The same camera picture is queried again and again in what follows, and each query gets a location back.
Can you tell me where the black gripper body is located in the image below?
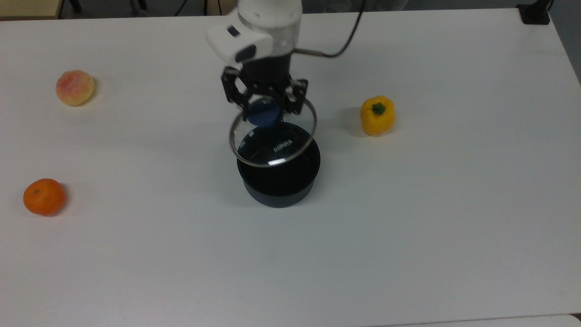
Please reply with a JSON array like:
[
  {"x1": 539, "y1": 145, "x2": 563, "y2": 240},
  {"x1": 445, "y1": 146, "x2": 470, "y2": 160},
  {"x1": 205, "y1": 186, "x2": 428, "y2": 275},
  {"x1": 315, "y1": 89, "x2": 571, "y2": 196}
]
[{"x1": 239, "y1": 53, "x2": 293, "y2": 95}]

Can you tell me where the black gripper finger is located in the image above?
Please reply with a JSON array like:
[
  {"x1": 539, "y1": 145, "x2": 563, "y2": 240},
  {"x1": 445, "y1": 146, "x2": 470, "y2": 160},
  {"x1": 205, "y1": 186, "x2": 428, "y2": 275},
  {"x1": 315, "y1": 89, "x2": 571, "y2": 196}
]
[
  {"x1": 281, "y1": 78, "x2": 309, "y2": 115},
  {"x1": 221, "y1": 66, "x2": 250, "y2": 111}
]

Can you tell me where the glass lid with blue knob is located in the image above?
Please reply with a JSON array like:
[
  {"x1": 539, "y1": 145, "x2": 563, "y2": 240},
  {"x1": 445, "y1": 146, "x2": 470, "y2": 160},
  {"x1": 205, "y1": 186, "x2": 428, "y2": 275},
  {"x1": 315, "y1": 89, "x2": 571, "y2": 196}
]
[{"x1": 228, "y1": 93, "x2": 317, "y2": 168}]

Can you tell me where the yellow bell pepper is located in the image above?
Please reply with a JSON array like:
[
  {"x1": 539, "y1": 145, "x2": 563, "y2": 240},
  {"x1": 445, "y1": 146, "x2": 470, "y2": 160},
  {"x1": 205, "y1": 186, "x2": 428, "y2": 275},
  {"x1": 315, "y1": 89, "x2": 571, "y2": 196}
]
[{"x1": 360, "y1": 95, "x2": 396, "y2": 136}]

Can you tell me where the pink yellow peach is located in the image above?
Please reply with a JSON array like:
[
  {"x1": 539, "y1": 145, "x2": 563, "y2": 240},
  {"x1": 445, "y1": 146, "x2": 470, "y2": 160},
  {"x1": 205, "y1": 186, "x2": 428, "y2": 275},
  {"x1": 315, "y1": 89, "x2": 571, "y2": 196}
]
[{"x1": 55, "y1": 70, "x2": 95, "y2": 107}]

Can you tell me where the orange mandarin fruit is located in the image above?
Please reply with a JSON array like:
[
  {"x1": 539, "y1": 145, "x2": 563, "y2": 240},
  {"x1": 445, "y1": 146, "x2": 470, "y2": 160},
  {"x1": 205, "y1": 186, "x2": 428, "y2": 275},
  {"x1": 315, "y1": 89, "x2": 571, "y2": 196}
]
[{"x1": 23, "y1": 178, "x2": 66, "y2": 217}]

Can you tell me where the wooden furniture edge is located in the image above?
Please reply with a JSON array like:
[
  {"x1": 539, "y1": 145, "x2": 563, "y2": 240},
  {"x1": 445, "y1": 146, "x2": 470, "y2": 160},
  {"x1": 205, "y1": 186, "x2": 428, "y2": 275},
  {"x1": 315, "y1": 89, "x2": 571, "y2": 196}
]
[{"x1": 0, "y1": 0, "x2": 64, "y2": 20}]

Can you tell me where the black table clamp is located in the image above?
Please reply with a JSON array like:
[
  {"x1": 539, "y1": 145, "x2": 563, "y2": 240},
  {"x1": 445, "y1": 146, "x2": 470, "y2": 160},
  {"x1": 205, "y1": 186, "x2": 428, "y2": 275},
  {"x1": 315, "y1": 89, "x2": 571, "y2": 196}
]
[{"x1": 517, "y1": 0, "x2": 554, "y2": 25}]

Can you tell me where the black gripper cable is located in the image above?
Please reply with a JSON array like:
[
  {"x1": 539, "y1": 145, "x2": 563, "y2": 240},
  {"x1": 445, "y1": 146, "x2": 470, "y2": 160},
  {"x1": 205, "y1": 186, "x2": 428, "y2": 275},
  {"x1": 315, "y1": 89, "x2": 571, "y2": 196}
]
[{"x1": 294, "y1": 0, "x2": 367, "y2": 59}]

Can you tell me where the dark blue saucepan with handle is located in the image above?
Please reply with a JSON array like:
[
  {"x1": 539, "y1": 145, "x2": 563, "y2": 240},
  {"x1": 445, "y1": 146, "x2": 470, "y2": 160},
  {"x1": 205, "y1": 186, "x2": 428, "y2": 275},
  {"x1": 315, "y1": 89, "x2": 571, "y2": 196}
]
[{"x1": 236, "y1": 121, "x2": 321, "y2": 208}]

